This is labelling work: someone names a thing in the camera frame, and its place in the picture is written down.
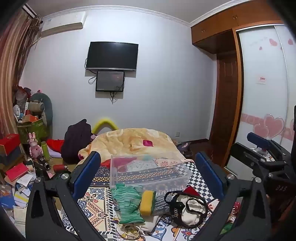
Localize yellow foam tube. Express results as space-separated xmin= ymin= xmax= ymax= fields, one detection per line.
xmin=92 ymin=118 xmax=119 ymax=135

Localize red box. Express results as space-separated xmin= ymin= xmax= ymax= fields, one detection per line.
xmin=0 ymin=134 xmax=21 ymax=156

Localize brown wooden door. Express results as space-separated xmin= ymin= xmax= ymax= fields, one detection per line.
xmin=209 ymin=54 xmax=238 ymax=160

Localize patterned bed sheet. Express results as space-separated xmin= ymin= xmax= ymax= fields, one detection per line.
xmin=60 ymin=160 xmax=234 ymax=241

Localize pink rabbit figure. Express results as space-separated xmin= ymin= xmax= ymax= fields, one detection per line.
xmin=28 ymin=132 xmax=44 ymax=159

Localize small black wall monitor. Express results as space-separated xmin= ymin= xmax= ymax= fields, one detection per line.
xmin=96 ymin=71 xmax=125 ymax=92

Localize red book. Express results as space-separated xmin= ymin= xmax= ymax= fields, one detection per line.
xmin=6 ymin=163 xmax=29 ymax=181

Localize black telescope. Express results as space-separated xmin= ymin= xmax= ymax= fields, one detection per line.
xmin=37 ymin=156 xmax=51 ymax=171

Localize white heart-print sliding door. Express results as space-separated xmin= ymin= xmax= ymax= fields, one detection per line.
xmin=225 ymin=24 xmax=296 ymax=172

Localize green knit glove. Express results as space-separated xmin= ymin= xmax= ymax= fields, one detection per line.
xmin=111 ymin=184 xmax=146 ymax=224

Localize white air conditioner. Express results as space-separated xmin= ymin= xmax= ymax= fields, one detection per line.
xmin=39 ymin=11 xmax=86 ymax=37

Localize black backpack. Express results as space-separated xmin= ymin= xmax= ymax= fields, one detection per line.
xmin=61 ymin=119 xmax=93 ymax=164

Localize grey plush toy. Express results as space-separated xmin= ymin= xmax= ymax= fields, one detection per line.
xmin=29 ymin=93 xmax=53 ymax=127

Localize grey striped cloth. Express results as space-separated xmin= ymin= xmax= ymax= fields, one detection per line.
xmin=153 ymin=192 xmax=176 ymax=215

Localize brown striped curtain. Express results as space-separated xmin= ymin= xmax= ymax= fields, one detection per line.
xmin=0 ymin=7 xmax=42 ymax=139

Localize yellow green sponge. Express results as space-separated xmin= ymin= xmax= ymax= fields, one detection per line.
xmin=139 ymin=190 xmax=157 ymax=216

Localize dark slippers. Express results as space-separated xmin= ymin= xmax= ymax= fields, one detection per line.
xmin=174 ymin=141 xmax=192 ymax=158

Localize pile of papers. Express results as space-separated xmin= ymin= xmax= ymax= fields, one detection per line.
xmin=0 ymin=171 xmax=37 ymax=232

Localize black wall television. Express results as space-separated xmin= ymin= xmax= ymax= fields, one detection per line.
xmin=85 ymin=42 xmax=139 ymax=71

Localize white pouch with black trim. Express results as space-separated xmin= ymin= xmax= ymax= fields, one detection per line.
xmin=164 ymin=191 xmax=210 ymax=227

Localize wooden overhead cabinet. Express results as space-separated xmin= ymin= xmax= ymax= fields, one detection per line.
xmin=191 ymin=3 xmax=285 ymax=54

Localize red floor cloth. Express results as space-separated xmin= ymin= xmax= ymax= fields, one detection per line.
xmin=46 ymin=139 xmax=65 ymax=153

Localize green bottle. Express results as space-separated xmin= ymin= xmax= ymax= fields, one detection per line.
xmin=40 ymin=141 xmax=52 ymax=161

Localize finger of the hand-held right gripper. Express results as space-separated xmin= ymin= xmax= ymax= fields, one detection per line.
xmin=247 ymin=132 xmax=289 ymax=158
xmin=230 ymin=142 xmax=287 ymax=184

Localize clear plastic storage box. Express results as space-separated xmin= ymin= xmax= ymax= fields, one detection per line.
xmin=110 ymin=155 xmax=192 ymax=189

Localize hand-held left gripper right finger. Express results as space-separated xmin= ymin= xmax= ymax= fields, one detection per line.
xmin=193 ymin=151 xmax=271 ymax=241

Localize yellow fleece blanket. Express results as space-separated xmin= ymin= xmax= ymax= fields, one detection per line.
xmin=78 ymin=128 xmax=186 ymax=166

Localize green storage box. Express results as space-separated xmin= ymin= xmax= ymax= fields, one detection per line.
xmin=17 ymin=118 xmax=50 ymax=144

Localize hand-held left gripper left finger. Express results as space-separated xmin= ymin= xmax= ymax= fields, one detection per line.
xmin=25 ymin=151 xmax=109 ymax=241

